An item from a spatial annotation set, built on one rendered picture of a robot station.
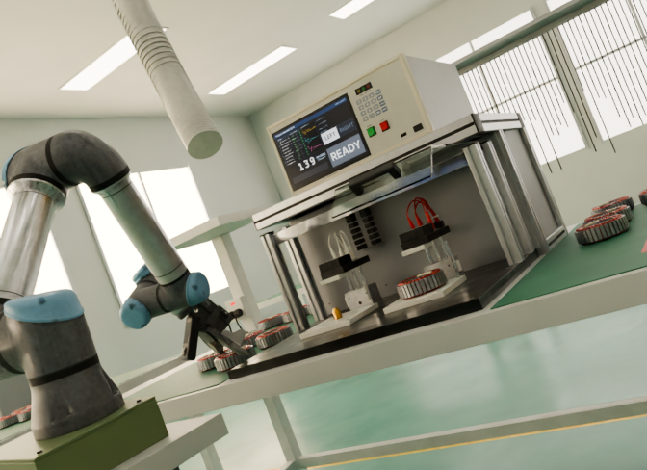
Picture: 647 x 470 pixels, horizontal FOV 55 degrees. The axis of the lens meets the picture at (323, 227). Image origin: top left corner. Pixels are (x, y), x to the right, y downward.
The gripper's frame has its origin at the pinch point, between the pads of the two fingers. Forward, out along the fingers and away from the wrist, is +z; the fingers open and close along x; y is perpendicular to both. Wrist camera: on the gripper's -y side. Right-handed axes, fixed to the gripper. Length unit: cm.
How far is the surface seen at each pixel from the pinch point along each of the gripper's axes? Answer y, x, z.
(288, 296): 20.5, -7.0, -0.7
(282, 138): 49, -19, -31
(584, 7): 369, 82, 83
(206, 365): -2.8, 15.3, -2.2
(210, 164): 344, 597, -14
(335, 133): 52, -33, -23
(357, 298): 26.3, -23.0, 10.4
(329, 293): 31.7, -2.7, 10.6
